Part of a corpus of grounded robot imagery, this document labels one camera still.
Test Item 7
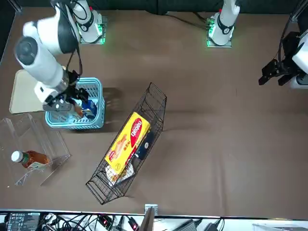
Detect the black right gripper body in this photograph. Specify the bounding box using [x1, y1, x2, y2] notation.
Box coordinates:
[61, 69, 81, 99]

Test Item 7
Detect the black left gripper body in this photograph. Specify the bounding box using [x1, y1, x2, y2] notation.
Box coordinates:
[276, 31, 301, 75]

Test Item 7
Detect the blue Oreo cookie box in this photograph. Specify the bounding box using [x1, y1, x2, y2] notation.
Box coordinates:
[81, 98, 100, 119]

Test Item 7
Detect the amber tea bottle white cap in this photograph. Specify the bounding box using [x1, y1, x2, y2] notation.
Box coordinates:
[73, 99, 84, 118]
[11, 149, 50, 170]

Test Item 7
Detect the light blue plastic shopping basket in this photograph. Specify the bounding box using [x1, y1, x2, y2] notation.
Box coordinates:
[45, 77, 106, 132]

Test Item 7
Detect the clear acrylic beverage shelf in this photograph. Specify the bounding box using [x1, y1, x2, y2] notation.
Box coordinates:
[0, 113, 72, 186]

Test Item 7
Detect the beige plastic tray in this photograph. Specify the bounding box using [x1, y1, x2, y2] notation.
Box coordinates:
[9, 69, 55, 114]

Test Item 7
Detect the yellow wafer box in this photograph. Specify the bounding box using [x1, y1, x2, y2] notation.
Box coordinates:
[104, 111, 152, 178]

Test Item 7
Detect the dark chocolate cookie box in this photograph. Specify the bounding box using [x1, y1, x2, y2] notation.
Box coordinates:
[134, 131, 156, 161]

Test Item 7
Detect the white cracker box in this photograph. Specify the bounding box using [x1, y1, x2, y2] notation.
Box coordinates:
[104, 163, 135, 188]

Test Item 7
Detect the black labelled power adapter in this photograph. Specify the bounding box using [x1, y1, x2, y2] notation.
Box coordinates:
[4, 211, 41, 231]

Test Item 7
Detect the dark power supply brick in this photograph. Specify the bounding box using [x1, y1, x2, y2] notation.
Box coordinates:
[172, 218, 203, 231]

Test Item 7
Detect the black cable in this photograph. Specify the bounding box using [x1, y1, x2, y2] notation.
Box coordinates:
[165, 11, 212, 29]
[55, 0, 84, 77]
[278, 0, 306, 64]

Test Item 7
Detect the black wire snack shelf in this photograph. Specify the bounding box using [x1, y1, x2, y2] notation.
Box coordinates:
[85, 82, 168, 205]

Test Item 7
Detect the aluminium table edge rail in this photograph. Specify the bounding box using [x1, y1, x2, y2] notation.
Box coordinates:
[9, 0, 23, 13]

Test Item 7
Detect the aluminium camera post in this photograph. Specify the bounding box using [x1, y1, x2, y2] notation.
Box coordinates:
[143, 204, 159, 231]

